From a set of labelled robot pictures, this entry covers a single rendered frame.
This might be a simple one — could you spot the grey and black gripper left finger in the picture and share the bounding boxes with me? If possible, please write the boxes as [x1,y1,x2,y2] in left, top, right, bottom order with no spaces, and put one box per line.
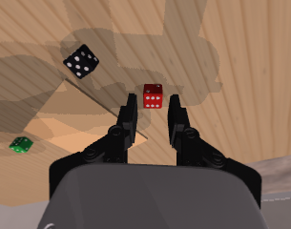
[49,94,137,200]

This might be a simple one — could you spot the black die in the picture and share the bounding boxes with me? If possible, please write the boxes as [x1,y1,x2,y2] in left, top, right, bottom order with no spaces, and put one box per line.
[63,44,99,79]

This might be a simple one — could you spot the green die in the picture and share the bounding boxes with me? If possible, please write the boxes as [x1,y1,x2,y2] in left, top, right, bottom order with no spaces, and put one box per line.
[9,136,33,153]

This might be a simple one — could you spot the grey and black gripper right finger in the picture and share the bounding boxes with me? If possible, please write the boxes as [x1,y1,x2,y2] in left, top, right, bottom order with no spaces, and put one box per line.
[167,94,261,208]

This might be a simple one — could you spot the tan flat mat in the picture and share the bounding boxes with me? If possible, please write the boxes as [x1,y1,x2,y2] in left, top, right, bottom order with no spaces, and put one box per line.
[24,78,118,153]

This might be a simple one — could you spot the red die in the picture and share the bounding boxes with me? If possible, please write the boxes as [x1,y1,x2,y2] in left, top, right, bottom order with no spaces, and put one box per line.
[143,84,163,109]

